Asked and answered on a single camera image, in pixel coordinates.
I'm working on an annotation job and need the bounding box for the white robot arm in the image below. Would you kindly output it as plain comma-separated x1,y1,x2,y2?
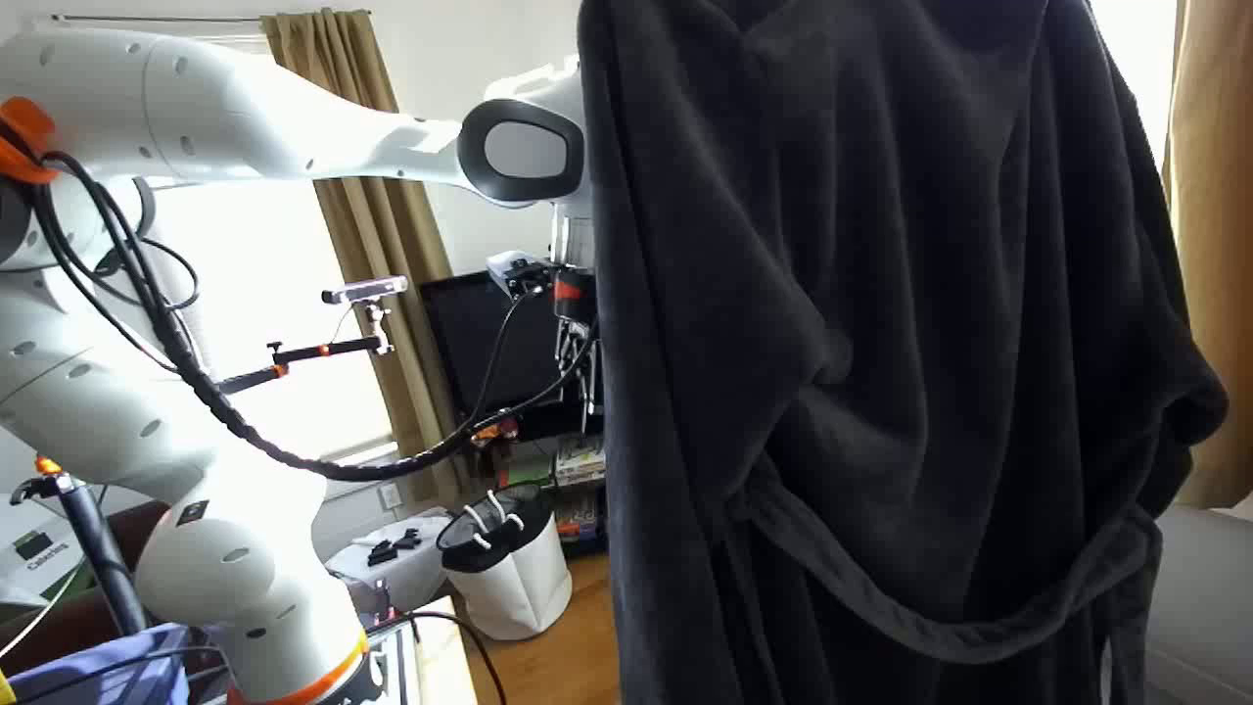
0,31,586,705

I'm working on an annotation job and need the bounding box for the black television screen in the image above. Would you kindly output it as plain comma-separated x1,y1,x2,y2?
422,268,583,433

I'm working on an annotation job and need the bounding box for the dark grey bathrobe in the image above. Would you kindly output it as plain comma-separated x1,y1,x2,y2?
579,0,1225,705

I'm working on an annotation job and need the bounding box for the tan window curtain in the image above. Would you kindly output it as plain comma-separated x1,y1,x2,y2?
263,9,454,452

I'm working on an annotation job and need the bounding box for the camera on black boom arm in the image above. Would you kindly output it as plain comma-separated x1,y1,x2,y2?
219,275,405,395

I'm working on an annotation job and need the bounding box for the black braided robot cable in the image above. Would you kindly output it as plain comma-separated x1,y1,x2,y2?
28,148,579,485

